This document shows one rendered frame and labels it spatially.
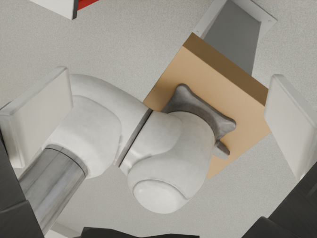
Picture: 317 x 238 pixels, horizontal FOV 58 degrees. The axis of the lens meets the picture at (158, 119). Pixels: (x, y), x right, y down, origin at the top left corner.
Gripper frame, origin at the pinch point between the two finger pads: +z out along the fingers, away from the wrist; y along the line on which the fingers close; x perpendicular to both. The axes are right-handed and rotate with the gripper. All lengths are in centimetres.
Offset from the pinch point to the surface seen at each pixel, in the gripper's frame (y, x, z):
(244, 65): 22, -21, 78
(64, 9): -33, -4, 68
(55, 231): -130, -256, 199
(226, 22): 18, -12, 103
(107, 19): -42, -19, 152
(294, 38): 54, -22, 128
